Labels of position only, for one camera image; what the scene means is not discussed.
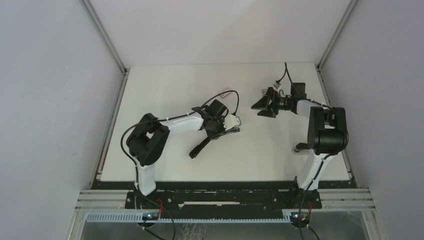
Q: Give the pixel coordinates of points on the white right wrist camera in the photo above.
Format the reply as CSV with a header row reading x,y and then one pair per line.
x,y
277,85

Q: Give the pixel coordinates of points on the aluminium frame rail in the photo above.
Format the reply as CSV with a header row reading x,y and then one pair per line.
x,y
108,206

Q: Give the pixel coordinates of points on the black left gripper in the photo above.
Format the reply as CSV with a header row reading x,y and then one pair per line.
x,y
221,120

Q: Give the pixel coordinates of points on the red white staple box sleeve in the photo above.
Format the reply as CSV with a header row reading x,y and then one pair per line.
x,y
225,92

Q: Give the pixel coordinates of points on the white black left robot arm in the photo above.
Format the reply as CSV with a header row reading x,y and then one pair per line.
x,y
145,141

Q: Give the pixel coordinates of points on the black stapler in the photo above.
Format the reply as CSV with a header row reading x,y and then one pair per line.
x,y
197,149

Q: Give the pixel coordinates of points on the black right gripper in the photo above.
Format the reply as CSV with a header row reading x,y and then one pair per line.
x,y
264,103

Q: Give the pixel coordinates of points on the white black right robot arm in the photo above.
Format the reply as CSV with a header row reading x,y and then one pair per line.
x,y
327,133

